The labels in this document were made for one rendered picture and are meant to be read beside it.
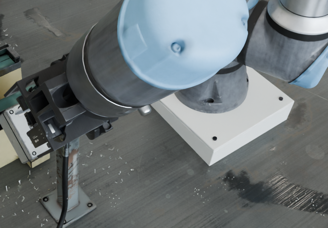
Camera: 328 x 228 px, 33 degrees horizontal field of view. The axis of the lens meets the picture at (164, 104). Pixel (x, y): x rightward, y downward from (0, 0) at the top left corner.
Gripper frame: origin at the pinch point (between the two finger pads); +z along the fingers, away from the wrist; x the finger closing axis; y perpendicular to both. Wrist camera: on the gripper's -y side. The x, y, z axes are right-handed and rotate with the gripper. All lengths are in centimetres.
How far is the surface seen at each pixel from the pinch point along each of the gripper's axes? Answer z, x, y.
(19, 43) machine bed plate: 50, -19, -20
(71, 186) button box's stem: 22.2, 10.3, -4.9
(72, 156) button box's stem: 15.9, 6.1, -5.1
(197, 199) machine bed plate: 21.7, 23.6, -23.5
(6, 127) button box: 8.7, -1.6, 3.5
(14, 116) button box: 5.7, -2.2, 2.8
